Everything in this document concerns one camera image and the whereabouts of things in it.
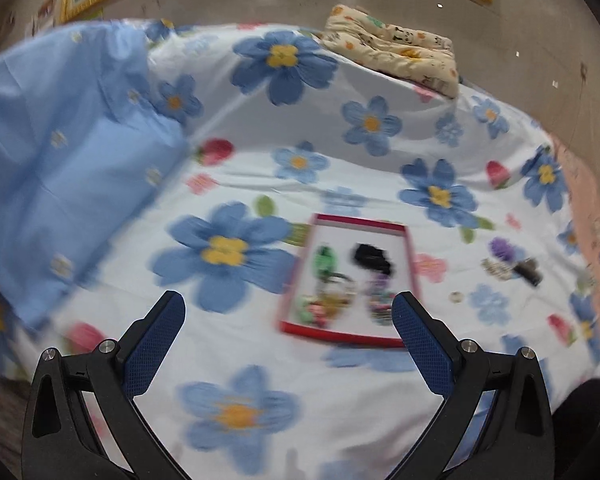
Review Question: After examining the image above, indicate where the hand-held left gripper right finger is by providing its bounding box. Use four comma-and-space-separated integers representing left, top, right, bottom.
380, 291, 556, 480

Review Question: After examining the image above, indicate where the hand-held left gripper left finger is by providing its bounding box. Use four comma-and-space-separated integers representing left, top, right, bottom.
21, 290, 191, 480

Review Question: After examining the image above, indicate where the multicolour beaded chain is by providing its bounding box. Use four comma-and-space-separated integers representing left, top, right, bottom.
367, 300, 395, 326

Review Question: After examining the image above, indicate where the amber hair clip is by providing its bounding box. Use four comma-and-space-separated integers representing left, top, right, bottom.
325, 292, 356, 318

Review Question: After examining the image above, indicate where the colourful bead bracelet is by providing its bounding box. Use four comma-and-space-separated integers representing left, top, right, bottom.
292, 296, 331, 329

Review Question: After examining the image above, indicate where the red jewelry tray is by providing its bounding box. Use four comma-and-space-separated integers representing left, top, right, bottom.
278, 213, 423, 349

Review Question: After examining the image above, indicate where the purple hair clip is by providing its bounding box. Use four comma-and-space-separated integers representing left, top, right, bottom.
367, 275, 393, 301

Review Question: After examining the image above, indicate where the black scrunchie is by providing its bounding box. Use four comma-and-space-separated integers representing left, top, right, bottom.
352, 243, 397, 277

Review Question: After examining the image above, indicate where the beige glitter scrunchie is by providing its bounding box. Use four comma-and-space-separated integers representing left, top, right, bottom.
481, 257, 518, 281

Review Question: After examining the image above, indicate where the purple scrunchie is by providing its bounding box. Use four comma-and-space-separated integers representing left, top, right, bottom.
489, 237, 526, 263

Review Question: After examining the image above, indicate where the black hair clip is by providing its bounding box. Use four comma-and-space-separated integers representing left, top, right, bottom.
512, 257, 543, 287

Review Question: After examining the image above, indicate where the floral bedsheet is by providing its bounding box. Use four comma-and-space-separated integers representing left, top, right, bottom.
0, 17, 600, 480

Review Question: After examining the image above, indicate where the light blue pillow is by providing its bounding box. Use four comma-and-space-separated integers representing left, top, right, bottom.
0, 20, 191, 331

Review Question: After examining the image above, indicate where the folded cream patterned blanket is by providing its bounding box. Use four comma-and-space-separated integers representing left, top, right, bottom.
321, 4, 461, 98

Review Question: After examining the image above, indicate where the green braided bracelet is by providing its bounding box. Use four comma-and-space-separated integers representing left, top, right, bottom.
314, 245, 338, 278

